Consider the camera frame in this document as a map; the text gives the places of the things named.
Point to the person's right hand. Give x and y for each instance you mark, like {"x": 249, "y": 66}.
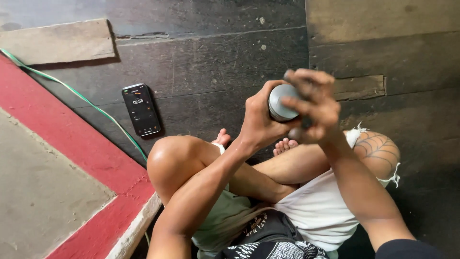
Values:
{"x": 323, "y": 111}

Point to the person's left hand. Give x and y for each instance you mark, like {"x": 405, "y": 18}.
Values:
{"x": 253, "y": 122}

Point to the person's right fingers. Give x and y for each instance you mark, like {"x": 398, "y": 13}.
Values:
{"x": 312, "y": 84}

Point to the silver metal cylinder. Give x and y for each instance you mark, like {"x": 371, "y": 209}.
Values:
{"x": 282, "y": 102}

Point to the dark grey abrasive cloth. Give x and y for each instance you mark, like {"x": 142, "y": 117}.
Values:
{"x": 306, "y": 124}

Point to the small wooden plank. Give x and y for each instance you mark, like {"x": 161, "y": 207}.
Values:
{"x": 359, "y": 87}

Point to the person's right leg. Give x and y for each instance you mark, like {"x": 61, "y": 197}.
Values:
{"x": 377, "y": 153}

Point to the person's leg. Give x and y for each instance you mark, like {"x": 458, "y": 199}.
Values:
{"x": 172, "y": 160}
{"x": 377, "y": 153}

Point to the person's white frayed shorts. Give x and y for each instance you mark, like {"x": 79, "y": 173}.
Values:
{"x": 320, "y": 212}

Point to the person's black printed shirt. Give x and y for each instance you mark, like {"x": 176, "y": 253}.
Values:
{"x": 266, "y": 233}

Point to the person's left leg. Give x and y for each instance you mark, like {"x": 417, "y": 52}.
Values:
{"x": 172, "y": 160}

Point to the black smartphone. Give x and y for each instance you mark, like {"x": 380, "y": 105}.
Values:
{"x": 141, "y": 109}

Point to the flat wooden board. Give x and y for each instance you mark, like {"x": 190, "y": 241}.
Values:
{"x": 57, "y": 42}

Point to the red edged concrete slab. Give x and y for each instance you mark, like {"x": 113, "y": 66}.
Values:
{"x": 54, "y": 180}

